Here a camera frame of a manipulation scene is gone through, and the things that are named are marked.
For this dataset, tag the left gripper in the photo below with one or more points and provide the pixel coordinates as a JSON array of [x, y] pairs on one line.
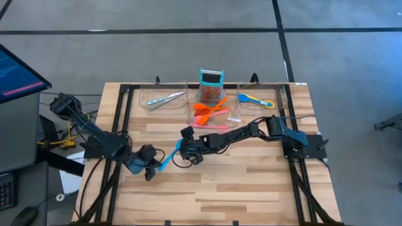
[[147, 153]]

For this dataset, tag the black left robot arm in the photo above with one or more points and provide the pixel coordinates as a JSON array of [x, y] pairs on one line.
[[94, 132]]

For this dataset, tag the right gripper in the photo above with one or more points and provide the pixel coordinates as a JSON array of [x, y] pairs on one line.
[[193, 150]]

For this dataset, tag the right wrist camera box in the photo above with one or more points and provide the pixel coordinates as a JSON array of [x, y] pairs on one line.
[[187, 132]]

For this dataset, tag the orange silicone spatula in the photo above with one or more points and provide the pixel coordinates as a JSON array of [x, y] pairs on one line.
[[202, 120], [213, 108]]

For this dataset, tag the black keyboard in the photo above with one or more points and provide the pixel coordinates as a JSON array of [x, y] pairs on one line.
[[7, 191]]

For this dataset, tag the black computer mouse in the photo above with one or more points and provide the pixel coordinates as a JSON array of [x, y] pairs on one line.
[[25, 216]]

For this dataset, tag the black floor stand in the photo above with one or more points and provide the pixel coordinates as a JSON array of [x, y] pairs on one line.
[[392, 122]]

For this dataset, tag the blue silicone spoon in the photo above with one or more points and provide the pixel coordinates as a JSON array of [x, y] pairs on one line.
[[243, 98]]

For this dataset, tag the computer monitor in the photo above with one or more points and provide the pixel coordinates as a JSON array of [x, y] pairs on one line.
[[19, 78]]

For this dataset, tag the clear plastic bin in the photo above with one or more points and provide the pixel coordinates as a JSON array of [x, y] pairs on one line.
[[234, 108], [279, 97], [176, 108]]

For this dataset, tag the teal metal box grater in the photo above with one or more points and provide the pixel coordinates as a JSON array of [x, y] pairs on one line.
[[211, 94]]

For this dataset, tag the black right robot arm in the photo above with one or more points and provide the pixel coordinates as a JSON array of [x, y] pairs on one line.
[[232, 138]]

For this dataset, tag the black aluminium rig frame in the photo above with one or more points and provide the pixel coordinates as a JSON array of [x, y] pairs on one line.
[[193, 85]]

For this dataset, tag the white paper sheet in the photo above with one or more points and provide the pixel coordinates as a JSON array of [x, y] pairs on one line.
[[70, 182]]

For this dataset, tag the pink silicone spatula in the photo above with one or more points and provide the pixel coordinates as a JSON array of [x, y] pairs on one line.
[[196, 120]]

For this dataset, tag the blue silicone spatula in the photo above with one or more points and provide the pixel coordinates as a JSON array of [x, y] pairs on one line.
[[169, 157]]

